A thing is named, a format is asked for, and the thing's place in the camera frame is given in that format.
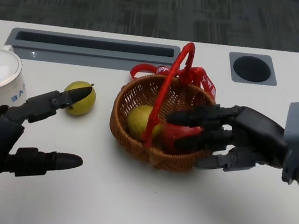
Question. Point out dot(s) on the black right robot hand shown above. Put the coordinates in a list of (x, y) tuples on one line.
[(258, 136)]

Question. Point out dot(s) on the red printed ribbon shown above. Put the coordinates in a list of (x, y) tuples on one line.
[(209, 86)]

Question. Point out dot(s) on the red apple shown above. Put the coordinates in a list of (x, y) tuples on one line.
[(174, 135)]

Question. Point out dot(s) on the grey square cup holder insert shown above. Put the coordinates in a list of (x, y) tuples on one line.
[(253, 68)]

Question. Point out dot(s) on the green pear with stem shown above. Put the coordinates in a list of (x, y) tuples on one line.
[(83, 105)]

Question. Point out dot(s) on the long grey table slot tray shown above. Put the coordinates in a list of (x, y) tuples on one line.
[(90, 53)]

